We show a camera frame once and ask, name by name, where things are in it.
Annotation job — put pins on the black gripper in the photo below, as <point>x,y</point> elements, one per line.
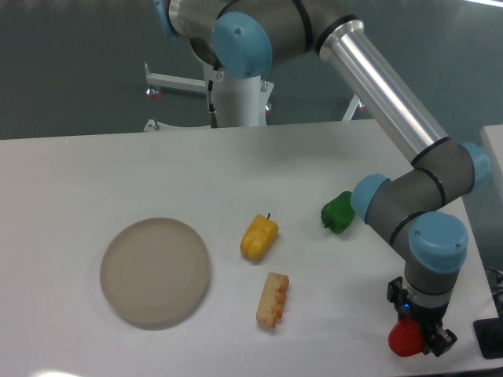
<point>437,340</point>

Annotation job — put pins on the red toy pepper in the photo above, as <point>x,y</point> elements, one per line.
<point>405,339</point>

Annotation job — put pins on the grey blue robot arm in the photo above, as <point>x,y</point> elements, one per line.
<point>240,41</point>

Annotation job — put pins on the green toy pepper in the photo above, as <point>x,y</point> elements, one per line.
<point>338,214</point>

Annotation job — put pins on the yellow toy pepper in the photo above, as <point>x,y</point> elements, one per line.
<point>258,237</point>

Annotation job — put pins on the black device at edge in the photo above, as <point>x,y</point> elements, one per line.
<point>489,337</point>

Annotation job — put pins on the toy bread slice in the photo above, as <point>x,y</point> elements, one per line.
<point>272,301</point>

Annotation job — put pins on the white side table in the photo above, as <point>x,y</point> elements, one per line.
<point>492,137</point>

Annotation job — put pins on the beige round plate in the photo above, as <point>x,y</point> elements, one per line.
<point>155,273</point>

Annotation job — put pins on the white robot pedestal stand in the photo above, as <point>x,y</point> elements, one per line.
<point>235,102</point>

